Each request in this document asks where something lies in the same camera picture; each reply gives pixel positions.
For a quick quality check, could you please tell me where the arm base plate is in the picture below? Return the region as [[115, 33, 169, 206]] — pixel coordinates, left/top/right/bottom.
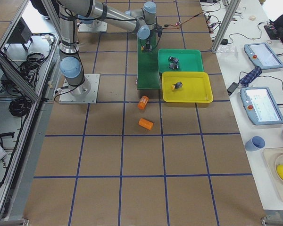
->
[[58, 74, 100, 104], [78, 21, 108, 33]]

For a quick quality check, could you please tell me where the folded blue umbrella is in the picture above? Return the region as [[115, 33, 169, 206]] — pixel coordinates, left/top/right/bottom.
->
[[239, 66, 262, 87]]

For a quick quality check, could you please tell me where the red black power cable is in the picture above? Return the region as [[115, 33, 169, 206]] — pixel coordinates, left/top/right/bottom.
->
[[164, 11, 203, 28]]

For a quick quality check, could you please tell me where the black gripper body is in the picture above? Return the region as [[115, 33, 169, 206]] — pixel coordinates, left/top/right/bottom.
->
[[145, 39, 151, 47]]

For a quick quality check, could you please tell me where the green conveyor belt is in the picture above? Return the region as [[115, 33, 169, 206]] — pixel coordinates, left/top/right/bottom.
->
[[137, 36, 160, 90]]

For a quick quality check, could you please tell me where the labelled orange cylinder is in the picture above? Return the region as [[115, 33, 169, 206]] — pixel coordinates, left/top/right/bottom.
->
[[137, 96, 149, 110]]

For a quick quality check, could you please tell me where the blue teach pendant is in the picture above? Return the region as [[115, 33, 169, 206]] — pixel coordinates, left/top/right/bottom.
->
[[243, 42, 283, 70]]

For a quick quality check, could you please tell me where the blue plastic cup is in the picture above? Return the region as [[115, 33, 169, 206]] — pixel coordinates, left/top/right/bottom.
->
[[244, 136, 266, 152]]

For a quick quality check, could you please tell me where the black power adapter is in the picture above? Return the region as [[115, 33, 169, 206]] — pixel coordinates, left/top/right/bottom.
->
[[227, 82, 239, 96]]

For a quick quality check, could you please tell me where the yellow push button switch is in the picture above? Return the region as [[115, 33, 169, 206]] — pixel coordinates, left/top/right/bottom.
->
[[171, 82, 183, 90]]

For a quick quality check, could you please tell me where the beige plastic tray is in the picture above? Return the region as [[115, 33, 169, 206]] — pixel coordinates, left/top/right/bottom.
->
[[262, 148, 283, 202]]

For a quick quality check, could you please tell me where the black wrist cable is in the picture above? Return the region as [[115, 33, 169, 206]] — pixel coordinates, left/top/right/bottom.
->
[[154, 16, 163, 51]]

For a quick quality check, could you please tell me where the green plastic tray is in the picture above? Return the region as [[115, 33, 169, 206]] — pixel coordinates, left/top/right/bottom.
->
[[158, 48, 204, 74]]

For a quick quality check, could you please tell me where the aluminium frame post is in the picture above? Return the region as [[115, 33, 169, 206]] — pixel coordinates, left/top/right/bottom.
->
[[211, 0, 240, 53]]

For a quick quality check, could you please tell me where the yellow plastic tray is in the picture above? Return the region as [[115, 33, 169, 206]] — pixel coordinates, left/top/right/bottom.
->
[[162, 72, 213, 103]]

